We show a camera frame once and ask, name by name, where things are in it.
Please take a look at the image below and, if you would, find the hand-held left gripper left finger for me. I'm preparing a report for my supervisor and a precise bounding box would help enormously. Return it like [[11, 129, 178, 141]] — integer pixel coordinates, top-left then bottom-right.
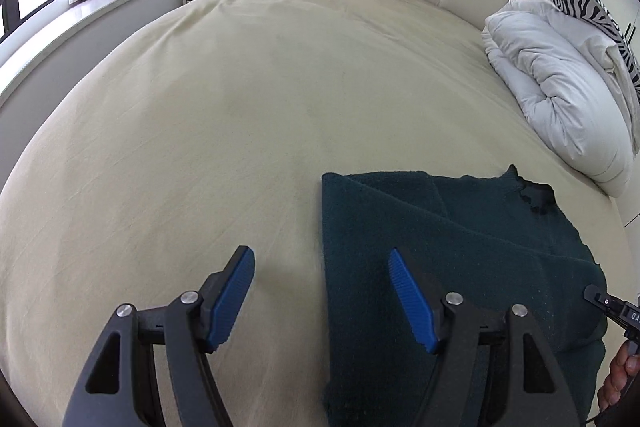
[[62, 245, 257, 427]]

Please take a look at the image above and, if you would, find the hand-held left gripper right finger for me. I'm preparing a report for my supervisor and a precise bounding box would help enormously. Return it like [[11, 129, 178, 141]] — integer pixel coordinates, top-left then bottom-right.
[[388, 248, 581, 427]]

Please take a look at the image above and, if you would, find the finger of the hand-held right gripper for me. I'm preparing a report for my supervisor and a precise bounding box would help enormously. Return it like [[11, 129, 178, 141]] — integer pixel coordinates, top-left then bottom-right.
[[583, 285, 619, 320]]

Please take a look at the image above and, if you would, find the dark green towel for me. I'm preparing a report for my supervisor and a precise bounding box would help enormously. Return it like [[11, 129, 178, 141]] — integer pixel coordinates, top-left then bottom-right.
[[320, 165, 608, 427]]

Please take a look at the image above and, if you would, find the person's right hand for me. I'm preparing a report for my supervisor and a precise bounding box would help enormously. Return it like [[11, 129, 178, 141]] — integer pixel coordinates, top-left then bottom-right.
[[598, 341, 640, 413]]

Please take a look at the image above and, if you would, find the bed with beige sheet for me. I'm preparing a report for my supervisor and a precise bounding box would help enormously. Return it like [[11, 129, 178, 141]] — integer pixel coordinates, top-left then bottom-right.
[[0, 0, 640, 427]]

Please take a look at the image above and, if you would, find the white folded duvet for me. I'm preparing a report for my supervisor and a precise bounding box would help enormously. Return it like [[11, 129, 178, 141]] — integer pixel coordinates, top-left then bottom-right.
[[481, 0, 638, 198]]

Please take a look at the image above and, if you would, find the zebra print pillow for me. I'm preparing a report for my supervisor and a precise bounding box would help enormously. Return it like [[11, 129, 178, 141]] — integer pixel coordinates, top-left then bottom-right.
[[533, 0, 640, 92]]

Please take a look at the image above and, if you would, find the white window ledge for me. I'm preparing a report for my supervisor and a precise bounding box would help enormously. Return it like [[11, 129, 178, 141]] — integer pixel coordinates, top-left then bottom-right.
[[0, 0, 183, 188]]

